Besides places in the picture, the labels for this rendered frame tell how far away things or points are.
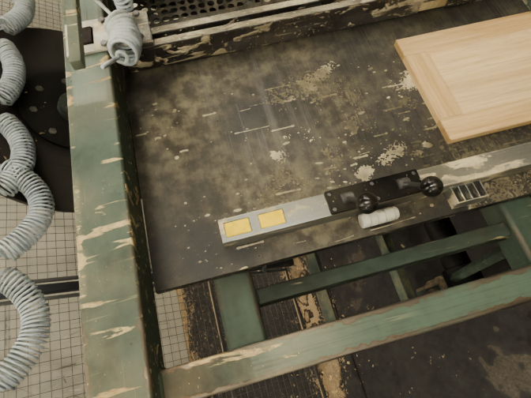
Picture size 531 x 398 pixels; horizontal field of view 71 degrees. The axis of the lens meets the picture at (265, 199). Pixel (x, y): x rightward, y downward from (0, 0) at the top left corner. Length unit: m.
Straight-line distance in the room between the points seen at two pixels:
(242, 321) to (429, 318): 0.34
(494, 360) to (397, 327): 1.67
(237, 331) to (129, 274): 0.24
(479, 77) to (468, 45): 0.10
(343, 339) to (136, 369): 0.34
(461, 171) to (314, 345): 0.47
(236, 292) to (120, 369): 0.25
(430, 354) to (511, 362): 0.44
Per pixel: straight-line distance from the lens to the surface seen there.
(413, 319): 0.73
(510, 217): 0.98
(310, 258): 1.91
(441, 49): 1.10
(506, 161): 0.94
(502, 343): 2.32
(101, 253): 0.72
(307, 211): 0.75
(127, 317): 0.68
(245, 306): 0.77
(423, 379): 2.63
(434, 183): 0.70
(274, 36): 1.04
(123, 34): 0.82
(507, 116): 1.04
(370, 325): 0.71
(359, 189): 0.77
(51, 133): 1.44
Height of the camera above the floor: 2.05
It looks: 35 degrees down
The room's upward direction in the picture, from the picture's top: 89 degrees counter-clockwise
